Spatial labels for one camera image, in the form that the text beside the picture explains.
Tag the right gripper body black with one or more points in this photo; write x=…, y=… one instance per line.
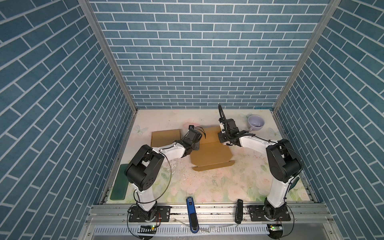
x=223, y=137

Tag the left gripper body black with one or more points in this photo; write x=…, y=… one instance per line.
x=195, y=146

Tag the cardboard box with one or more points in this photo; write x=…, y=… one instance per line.
x=164, y=138

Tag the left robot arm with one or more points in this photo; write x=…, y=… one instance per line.
x=145, y=166

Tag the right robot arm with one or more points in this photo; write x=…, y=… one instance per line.
x=285, y=164

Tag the lavender ceramic cup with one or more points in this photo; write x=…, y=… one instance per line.
x=255, y=123

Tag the blue black handheld tool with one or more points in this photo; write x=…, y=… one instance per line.
x=193, y=220

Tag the dark green flat object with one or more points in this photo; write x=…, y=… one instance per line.
x=120, y=186

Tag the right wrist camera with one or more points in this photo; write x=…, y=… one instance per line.
x=222, y=119

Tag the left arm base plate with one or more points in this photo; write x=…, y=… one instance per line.
x=138, y=215

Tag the green handled pliers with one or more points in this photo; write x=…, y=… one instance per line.
x=294, y=182

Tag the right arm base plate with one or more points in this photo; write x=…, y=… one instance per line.
x=259, y=213

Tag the aluminium front rail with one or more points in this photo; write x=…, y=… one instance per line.
x=299, y=213

